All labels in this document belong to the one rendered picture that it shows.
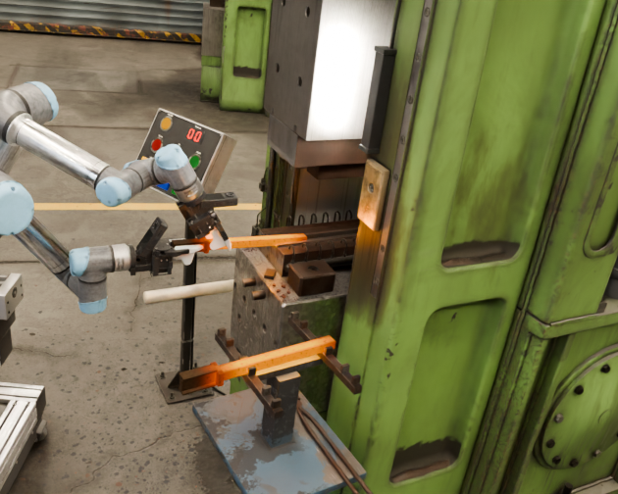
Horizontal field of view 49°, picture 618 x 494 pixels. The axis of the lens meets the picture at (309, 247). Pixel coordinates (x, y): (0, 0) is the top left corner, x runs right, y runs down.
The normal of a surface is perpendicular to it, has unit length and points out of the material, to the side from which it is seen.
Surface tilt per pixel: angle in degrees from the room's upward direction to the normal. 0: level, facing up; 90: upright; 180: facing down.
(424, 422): 90
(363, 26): 90
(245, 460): 0
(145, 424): 0
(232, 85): 90
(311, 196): 90
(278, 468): 0
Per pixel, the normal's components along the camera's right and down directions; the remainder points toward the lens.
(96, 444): 0.11, -0.88
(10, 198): 0.77, 0.31
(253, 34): 0.13, 0.47
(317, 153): 0.44, 0.46
